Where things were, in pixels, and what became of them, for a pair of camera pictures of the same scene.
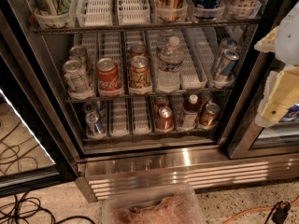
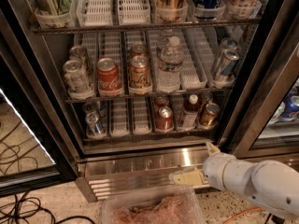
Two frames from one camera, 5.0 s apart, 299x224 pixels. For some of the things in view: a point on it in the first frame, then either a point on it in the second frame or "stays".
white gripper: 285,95 → 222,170
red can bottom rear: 160,101 stays
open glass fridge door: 35,151 stays
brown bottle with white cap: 190,113 stays
